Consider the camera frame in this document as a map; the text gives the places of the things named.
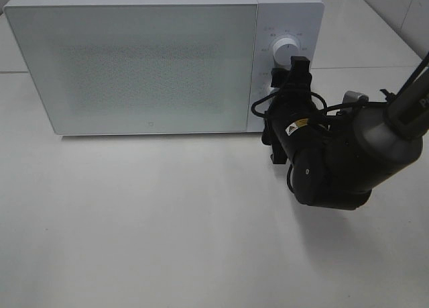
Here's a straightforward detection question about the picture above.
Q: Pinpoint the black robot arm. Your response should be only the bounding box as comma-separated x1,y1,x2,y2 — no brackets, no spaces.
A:
259,56,428,210

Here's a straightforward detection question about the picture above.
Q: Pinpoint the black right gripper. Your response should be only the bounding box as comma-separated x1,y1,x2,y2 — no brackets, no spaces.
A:
263,56,327,166

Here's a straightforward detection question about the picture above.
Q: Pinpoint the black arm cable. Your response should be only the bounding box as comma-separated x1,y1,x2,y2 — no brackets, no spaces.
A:
251,86,396,195

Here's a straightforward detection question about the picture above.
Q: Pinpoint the white microwave door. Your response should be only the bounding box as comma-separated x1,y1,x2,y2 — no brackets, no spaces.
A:
6,5,256,136

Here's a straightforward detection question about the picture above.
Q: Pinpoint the white microwave oven body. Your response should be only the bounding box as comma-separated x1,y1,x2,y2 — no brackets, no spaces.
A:
3,0,324,134

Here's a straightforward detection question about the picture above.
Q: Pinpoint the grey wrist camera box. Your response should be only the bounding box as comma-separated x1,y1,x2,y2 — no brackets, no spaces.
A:
336,91,369,115

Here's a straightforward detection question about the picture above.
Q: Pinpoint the upper white power knob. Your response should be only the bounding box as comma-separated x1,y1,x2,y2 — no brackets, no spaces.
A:
272,35,300,66

